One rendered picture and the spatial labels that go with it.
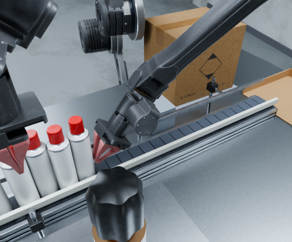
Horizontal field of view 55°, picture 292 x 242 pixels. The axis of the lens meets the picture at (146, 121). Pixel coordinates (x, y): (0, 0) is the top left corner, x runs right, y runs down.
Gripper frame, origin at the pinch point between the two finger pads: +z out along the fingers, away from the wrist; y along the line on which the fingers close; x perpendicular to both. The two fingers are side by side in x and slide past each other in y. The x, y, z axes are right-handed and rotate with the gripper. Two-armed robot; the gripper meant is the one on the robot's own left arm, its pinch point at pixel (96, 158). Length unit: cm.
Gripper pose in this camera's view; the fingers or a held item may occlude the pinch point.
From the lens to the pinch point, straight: 77.1
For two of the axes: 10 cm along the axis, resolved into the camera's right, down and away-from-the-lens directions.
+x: 6.6, 2.4, 7.1
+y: 5.2, 5.4, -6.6
